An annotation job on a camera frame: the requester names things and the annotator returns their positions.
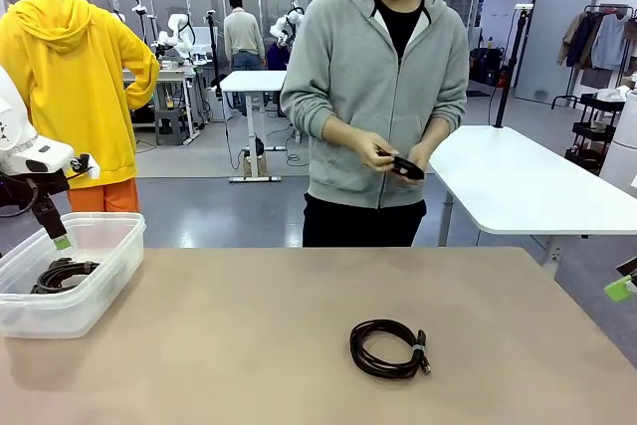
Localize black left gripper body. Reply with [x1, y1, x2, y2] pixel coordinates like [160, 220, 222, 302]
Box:
[0, 168, 70, 220]

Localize black power cable with plug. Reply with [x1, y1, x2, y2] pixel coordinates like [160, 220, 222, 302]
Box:
[30, 257, 76, 295]

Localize black cable with tie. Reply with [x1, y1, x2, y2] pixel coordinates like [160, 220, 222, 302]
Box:
[348, 319, 433, 380]

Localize thick black cable wide connector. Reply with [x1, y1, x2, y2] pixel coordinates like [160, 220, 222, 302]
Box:
[376, 149, 427, 182]

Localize person's left forearm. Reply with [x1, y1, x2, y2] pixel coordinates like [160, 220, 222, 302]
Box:
[422, 118, 452, 152]

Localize person's right forearm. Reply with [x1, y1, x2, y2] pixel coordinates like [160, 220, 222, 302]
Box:
[321, 113, 367, 147]

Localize person's left hand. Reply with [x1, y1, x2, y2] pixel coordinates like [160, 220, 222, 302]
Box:
[404, 137, 437, 187]

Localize person's right hand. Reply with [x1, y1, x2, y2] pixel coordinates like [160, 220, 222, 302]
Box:
[354, 130, 400, 170]

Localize orange mannequin shorts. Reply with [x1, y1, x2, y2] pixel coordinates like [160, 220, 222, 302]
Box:
[67, 178, 141, 214]

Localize clear plastic storage bin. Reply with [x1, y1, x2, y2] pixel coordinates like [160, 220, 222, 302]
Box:
[0, 211, 146, 340]

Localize yellow hoodie on mannequin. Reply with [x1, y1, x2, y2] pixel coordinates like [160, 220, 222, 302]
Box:
[0, 0, 160, 191]

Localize large white table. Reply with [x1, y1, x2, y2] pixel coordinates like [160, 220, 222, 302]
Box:
[428, 124, 637, 267]

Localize grey step stool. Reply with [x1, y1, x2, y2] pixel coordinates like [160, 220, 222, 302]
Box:
[153, 106, 193, 146]

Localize black utility cart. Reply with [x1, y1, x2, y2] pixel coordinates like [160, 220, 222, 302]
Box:
[564, 91, 627, 172]

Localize grey workbench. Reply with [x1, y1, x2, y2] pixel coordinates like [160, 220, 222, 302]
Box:
[121, 64, 208, 146]

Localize white standing desk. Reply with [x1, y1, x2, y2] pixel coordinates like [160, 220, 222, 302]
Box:
[218, 70, 300, 183]

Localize clothes rack with coats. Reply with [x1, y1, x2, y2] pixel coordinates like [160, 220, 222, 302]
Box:
[550, 3, 637, 110]

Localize black tripod pole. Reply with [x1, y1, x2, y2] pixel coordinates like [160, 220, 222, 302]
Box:
[495, 3, 534, 128]

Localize black bags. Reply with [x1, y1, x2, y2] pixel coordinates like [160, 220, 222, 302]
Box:
[469, 46, 510, 88]

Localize person in beige sweater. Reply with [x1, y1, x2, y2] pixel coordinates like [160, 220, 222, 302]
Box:
[223, 0, 267, 73]

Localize black trousers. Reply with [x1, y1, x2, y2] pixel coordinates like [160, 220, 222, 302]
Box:
[302, 192, 428, 248]

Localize seated person in blue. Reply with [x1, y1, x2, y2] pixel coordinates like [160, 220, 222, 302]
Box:
[266, 39, 291, 72]

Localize grey zip hoodie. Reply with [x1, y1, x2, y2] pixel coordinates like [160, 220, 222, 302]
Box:
[279, 0, 470, 210]

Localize black t-shirt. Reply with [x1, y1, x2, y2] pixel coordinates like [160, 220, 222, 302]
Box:
[371, 0, 427, 61]

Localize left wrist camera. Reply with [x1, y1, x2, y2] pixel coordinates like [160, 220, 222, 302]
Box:
[67, 152, 102, 181]

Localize tripod with white camera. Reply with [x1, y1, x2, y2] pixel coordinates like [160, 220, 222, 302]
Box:
[131, 0, 156, 43]

